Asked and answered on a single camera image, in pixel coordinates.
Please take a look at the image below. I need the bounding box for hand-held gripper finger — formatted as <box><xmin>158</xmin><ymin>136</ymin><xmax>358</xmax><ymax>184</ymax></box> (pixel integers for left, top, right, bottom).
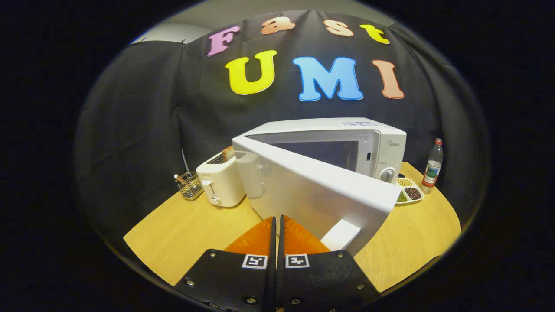
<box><xmin>173</xmin><ymin>216</ymin><xmax>278</xmax><ymax>312</ymax></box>
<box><xmin>276</xmin><ymin>214</ymin><xmax>382</xmax><ymax>312</ymax></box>

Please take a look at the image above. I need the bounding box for white toaster oven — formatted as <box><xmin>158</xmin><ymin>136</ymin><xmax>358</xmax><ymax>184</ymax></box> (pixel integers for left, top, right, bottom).
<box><xmin>232</xmin><ymin>117</ymin><xmax>407</xmax><ymax>257</ymax></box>

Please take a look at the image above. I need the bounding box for white pop-up toaster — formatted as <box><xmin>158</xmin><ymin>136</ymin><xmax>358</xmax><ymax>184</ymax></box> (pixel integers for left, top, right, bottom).
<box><xmin>196</xmin><ymin>149</ymin><xmax>246</xmax><ymax>208</ymax></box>

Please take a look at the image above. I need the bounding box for white divided bean dish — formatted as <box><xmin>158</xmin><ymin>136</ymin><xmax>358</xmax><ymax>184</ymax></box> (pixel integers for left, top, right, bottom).
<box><xmin>395</xmin><ymin>177</ymin><xmax>424</xmax><ymax>205</ymax></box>

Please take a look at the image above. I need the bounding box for clear bottle red cap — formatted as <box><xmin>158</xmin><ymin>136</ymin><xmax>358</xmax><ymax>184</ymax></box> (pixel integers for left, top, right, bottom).
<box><xmin>422</xmin><ymin>138</ymin><xmax>444</xmax><ymax>194</ymax></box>

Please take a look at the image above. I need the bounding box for wire mesh basket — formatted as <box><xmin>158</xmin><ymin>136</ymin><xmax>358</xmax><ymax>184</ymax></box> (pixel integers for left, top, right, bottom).
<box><xmin>177</xmin><ymin>172</ymin><xmax>204</xmax><ymax>201</ymax></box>

